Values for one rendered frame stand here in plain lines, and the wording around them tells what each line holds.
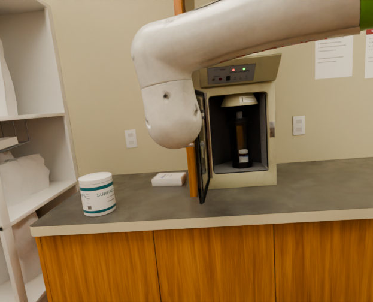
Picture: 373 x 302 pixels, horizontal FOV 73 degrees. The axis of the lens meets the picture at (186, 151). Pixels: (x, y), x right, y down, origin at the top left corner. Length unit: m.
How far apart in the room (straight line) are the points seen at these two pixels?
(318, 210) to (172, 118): 0.70
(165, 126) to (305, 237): 0.77
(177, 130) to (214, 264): 0.72
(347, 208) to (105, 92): 1.38
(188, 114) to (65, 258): 0.88
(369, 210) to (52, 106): 1.71
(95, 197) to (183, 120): 0.68
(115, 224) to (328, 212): 0.76
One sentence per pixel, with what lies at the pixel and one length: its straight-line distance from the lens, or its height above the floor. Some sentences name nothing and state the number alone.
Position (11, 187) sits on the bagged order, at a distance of 1.53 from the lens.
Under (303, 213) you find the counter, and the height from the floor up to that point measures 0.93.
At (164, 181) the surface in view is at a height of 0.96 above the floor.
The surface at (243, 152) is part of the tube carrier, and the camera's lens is 1.25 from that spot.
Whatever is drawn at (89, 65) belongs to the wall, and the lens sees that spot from 1.74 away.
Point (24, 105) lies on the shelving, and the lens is 1.93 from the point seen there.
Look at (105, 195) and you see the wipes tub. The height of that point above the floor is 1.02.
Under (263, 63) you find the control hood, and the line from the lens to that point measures 1.10.
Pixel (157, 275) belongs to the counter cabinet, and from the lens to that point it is 1.12.
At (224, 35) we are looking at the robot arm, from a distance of 0.42.
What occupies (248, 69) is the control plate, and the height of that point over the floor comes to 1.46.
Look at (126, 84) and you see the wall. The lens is 1.65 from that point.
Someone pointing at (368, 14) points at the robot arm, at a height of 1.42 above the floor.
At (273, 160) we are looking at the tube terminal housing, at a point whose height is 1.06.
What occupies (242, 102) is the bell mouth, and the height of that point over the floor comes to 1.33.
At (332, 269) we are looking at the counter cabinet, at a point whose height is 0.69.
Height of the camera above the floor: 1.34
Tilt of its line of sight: 10 degrees down
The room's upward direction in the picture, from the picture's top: 5 degrees counter-clockwise
